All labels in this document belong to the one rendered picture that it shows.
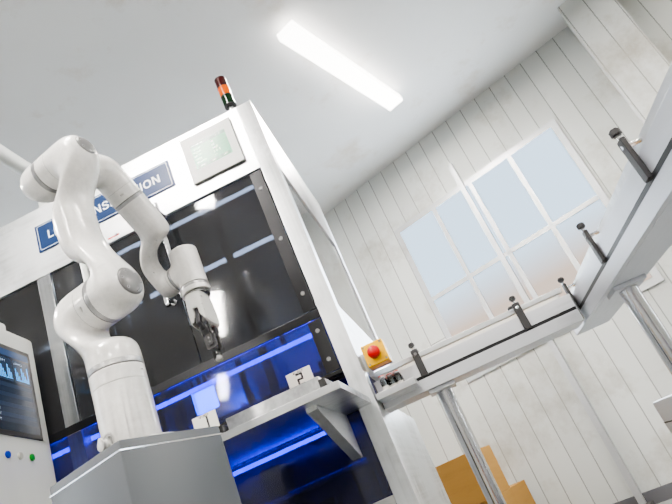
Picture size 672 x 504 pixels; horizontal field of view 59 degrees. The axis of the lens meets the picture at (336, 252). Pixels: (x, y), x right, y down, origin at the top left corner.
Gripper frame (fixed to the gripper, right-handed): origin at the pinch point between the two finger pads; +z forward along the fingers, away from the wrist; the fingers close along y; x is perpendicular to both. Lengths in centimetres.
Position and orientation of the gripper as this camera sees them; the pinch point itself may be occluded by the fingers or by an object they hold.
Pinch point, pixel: (213, 342)
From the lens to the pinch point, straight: 169.0
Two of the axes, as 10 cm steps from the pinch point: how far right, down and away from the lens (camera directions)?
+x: 8.8, -4.6, -0.7
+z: 3.9, 8.0, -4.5
